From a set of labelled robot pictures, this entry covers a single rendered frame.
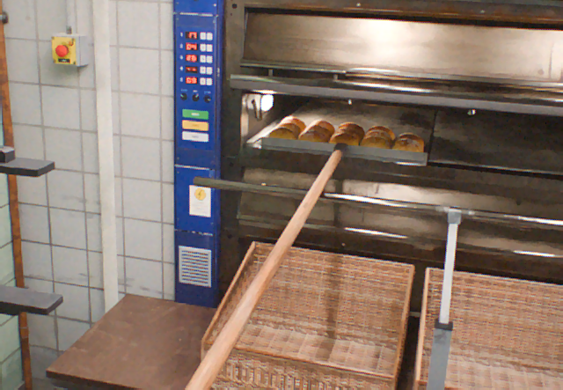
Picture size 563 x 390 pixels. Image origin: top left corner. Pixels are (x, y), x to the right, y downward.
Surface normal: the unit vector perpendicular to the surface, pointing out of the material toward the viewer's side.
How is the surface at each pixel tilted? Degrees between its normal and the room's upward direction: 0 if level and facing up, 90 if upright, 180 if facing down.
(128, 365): 0
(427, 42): 70
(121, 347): 0
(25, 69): 90
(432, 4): 90
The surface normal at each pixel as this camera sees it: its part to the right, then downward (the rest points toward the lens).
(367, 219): -0.22, -0.07
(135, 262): -0.25, 0.28
